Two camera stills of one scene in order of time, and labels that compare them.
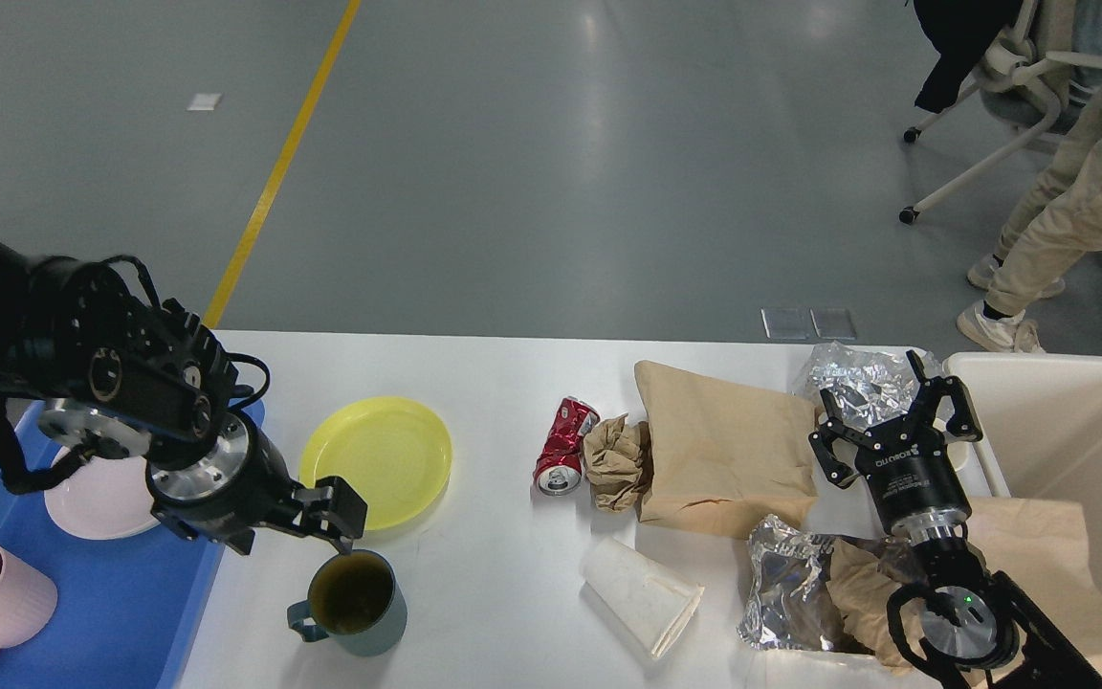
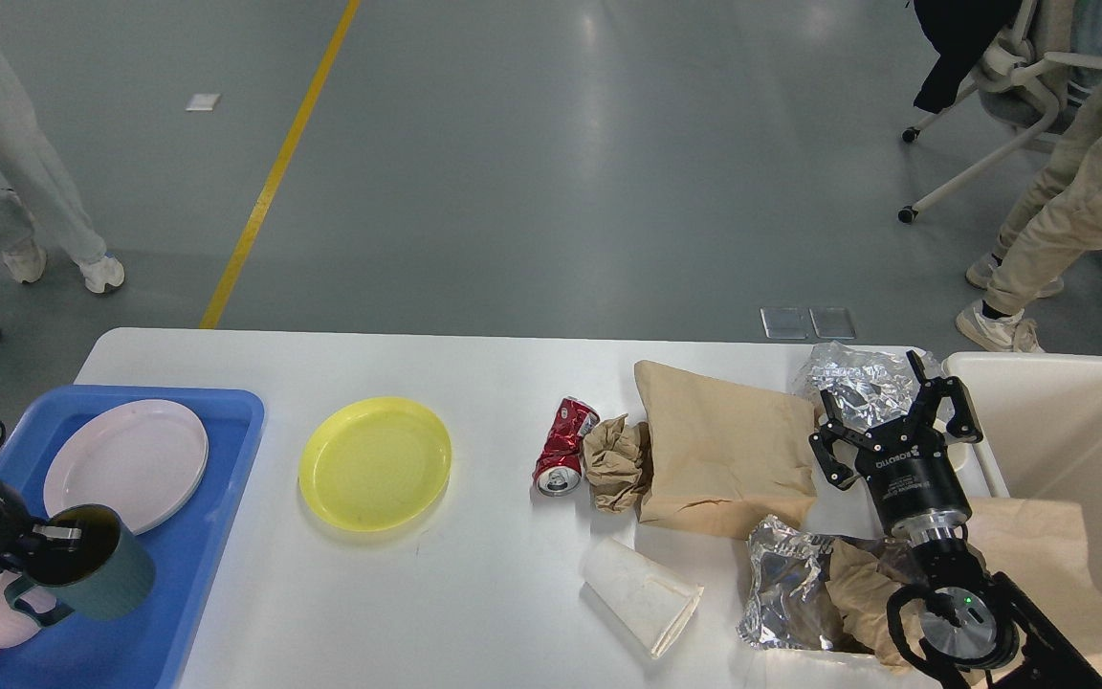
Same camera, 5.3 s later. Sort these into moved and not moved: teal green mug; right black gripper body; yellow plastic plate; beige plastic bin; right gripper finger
Moved: teal green mug
Not moved: beige plastic bin; right gripper finger; yellow plastic plate; right black gripper body
